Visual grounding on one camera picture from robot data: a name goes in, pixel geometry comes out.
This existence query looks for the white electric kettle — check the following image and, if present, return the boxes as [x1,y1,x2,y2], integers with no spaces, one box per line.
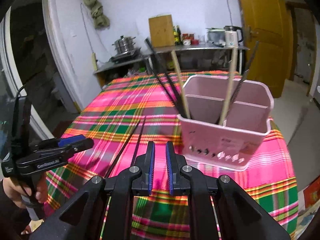
[224,25,244,47]

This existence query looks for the person's left hand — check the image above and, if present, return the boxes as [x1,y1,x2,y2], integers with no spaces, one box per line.
[2,173,48,209]

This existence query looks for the yellow wooden door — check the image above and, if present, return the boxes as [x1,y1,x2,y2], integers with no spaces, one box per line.
[239,0,292,98]

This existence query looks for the black chopstick silver tip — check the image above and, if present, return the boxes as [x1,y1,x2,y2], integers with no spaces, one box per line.
[130,116,146,167]

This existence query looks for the black gas stove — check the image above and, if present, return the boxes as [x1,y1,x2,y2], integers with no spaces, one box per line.
[110,48,141,63]

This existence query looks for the pink plastic utensil holder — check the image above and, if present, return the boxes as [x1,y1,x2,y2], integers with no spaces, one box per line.
[177,74,274,171]

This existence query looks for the red lidded jar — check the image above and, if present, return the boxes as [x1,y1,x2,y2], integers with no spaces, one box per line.
[181,34,189,45]

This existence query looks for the beige wooden chopstick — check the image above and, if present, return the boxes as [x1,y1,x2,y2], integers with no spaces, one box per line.
[171,50,191,119]
[219,47,238,126]

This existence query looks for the metal kitchen counter shelf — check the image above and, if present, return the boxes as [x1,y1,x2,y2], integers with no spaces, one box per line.
[93,42,250,86]

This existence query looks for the thin black chopstick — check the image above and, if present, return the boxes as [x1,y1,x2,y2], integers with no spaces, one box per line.
[245,41,259,73]

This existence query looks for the green hanging cloth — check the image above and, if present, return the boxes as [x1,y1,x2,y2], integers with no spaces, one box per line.
[83,0,110,29]

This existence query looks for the stainless steel steamer pot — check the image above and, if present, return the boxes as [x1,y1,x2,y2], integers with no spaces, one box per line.
[112,36,135,54]

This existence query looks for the wooden cutting board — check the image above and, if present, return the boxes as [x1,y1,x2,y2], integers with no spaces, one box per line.
[149,15,175,48]

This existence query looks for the dark sauce bottle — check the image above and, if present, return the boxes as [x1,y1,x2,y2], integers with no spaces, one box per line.
[176,25,181,45]

